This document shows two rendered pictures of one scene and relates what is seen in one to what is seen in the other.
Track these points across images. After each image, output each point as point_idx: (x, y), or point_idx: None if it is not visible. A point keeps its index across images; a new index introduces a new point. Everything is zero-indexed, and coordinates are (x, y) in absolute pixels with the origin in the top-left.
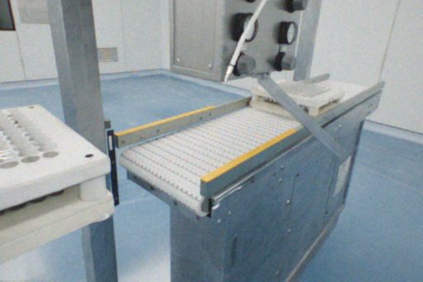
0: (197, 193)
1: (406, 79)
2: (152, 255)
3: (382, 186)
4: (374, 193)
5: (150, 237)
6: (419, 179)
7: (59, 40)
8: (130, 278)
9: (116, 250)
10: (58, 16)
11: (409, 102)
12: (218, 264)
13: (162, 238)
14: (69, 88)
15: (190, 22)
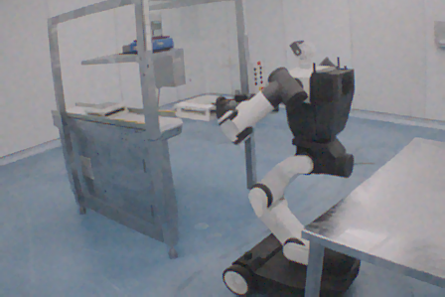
0: (180, 119)
1: (1, 117)
2: (95, 258)
3: (63, 177)
4: (69, 181)
5: (79, 260)
6: (63, 166)
7: (152, 90)
8: (112, 263)
9: (86, 274)
10: (153, 82)
11: (9, 132)
12: (168, 159)
13: (81, 255)
14: (156, 105)
15: (178, 74)
